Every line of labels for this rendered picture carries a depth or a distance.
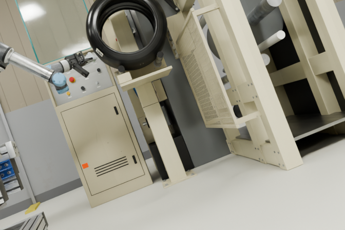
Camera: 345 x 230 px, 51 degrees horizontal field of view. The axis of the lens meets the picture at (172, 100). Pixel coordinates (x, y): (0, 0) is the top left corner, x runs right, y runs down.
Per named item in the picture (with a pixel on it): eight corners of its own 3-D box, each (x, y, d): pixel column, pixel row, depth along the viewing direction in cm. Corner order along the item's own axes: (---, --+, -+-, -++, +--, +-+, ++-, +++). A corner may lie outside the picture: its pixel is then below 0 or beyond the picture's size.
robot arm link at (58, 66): (46, 81, 228) (40, 69, 228) (62, 75, 234) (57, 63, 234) (49, 77, 221) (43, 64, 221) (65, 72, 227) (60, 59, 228)
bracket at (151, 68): (118, 84, 279) (113, 73, 280) (166, 66, 284) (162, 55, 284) (118, 84, 276) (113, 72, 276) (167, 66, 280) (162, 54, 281)
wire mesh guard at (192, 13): (206, 127, 286) (174, 44, 288) (208, 127, 286) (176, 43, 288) (236, 128, 197) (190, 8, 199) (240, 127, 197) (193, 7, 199)
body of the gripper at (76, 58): (82, 50, 237) (65, 55, 230) (88, 61, 236) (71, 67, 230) (79, 55, 243) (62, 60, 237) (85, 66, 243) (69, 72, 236)
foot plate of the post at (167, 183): (161, 183, 296) (160, 180, 297) (192, 170, 299) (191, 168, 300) (164, 188, 270) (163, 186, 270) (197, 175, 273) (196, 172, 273)
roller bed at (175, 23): (175, 59, 297) (162, 25, 298) (192, 53, 299) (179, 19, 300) (178, 54, 278) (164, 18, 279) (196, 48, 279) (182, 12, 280)
